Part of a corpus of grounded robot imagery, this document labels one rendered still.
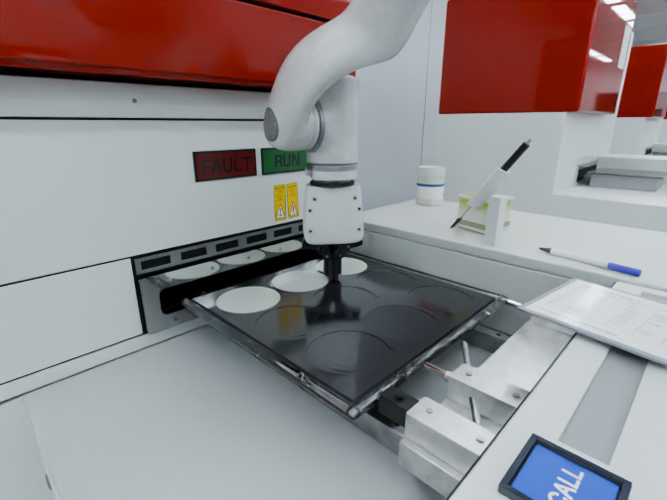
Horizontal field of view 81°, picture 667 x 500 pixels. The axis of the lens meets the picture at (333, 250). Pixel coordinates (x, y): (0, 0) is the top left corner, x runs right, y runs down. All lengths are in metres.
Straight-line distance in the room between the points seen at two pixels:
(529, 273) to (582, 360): 0.28
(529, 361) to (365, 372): 0.22
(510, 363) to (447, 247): 0.27
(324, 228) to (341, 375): 0.28
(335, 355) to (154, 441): 0.23
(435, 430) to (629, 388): 0.16
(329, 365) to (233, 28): 0.49
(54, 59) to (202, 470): 0.48
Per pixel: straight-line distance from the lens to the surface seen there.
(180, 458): 0.51
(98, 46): 0.59
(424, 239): 0.77
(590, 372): 0.42
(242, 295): 0.66
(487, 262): 0.72
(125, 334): 0.70
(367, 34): 0.55
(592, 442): 0.35
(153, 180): 0.65
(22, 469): 0.76
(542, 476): 0.30
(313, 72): 0.54
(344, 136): 0.62
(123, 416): 0.59
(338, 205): 0.64
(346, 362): 0.48
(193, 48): 0.63
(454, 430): 0.40
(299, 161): 0.79
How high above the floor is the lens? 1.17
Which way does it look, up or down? 18 degrees down
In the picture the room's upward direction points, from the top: straight up
